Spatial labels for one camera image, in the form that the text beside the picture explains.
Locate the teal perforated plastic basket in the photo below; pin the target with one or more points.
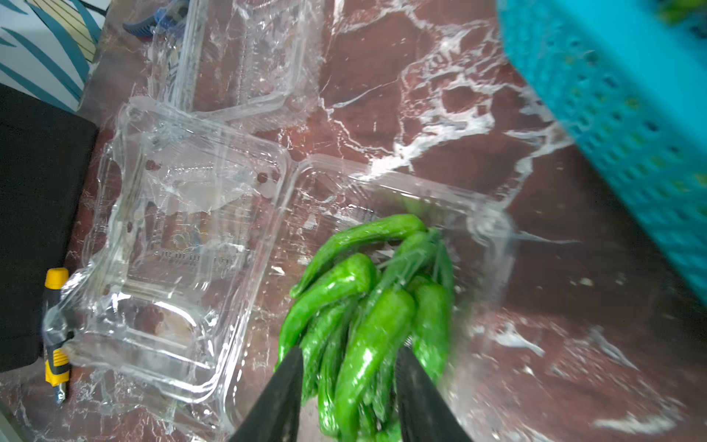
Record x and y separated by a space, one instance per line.
627 80

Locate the clear plastic clamshell pepper container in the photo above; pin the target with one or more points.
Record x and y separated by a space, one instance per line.
254 65

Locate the yellow black utility knife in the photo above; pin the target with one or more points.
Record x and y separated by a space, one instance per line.
54 335

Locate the yellow black toolbox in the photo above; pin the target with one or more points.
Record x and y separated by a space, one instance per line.
44 160

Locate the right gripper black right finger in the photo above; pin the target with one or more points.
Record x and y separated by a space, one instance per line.
423 413

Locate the small green pepper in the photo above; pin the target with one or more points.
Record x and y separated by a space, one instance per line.
383 331

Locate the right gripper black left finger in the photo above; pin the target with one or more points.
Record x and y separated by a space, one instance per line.
275 415

